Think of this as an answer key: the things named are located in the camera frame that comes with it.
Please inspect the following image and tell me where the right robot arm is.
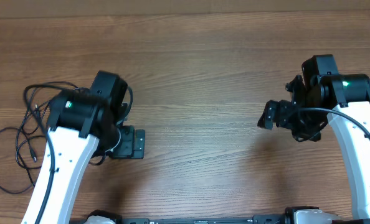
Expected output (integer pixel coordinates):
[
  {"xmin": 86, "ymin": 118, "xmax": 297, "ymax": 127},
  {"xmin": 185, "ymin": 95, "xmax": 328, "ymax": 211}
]
[{"xmin": 257, "ymin": 54, "xmax": 370, "ymax": 223}]

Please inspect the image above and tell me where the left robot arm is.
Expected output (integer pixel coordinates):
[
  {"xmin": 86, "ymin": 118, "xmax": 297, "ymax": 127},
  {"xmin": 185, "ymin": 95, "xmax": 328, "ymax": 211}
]
[{"xmin": 22, "ymin": 71, "xmax": 146, "ymax": 223}]

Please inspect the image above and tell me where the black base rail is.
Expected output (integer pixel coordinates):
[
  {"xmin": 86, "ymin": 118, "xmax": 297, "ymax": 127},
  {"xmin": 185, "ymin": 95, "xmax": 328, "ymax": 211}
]
[{"xmin": 69, "ymin": 210, "xmax": 285, "ymax": 224}]

